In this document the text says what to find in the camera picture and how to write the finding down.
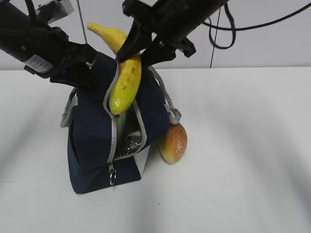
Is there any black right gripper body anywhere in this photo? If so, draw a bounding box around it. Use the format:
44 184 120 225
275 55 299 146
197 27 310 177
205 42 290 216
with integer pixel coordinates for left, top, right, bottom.
122 0 196 57

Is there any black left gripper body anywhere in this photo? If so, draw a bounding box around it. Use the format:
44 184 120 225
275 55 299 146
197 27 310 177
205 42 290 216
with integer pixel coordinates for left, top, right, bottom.
24 27 97 84

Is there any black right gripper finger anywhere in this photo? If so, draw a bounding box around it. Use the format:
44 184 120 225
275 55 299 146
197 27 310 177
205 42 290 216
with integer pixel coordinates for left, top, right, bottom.
141 35 177 68
117 19 152 61

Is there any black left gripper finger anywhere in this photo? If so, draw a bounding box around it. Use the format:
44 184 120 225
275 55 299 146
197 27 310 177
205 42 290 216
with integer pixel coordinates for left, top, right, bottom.
63 63 96 91

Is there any yellow banana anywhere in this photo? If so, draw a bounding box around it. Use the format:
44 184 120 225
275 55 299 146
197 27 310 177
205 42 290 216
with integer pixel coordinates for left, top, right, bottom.
87 22 142 115

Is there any navy blue lunch bag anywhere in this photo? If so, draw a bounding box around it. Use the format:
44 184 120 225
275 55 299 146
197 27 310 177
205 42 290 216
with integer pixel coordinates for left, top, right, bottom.
61 53 181 194

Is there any brown bread loaf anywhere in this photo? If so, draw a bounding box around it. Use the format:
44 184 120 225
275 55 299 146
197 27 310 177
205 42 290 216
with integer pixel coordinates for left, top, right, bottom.
158 123 188 164

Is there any metal zipper pull ring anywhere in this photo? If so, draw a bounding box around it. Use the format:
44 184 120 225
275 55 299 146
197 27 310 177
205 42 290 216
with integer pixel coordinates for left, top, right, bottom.
107 163 118 186

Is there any green lid glass container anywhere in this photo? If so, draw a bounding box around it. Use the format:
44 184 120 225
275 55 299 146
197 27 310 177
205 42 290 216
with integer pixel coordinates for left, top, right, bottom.
116 106 142 158

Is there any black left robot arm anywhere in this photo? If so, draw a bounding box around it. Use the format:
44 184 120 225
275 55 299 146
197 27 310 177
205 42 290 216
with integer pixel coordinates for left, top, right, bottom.
0 0 98 91

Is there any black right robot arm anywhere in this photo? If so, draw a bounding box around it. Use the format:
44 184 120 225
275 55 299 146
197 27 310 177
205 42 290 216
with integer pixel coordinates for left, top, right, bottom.
117 0 227 67

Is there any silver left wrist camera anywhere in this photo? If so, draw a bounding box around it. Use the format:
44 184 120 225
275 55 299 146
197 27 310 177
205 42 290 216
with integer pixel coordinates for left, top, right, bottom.
35 0 74 24

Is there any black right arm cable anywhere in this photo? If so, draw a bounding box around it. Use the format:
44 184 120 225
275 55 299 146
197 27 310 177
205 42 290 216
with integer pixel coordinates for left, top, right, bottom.
204 0 311 50

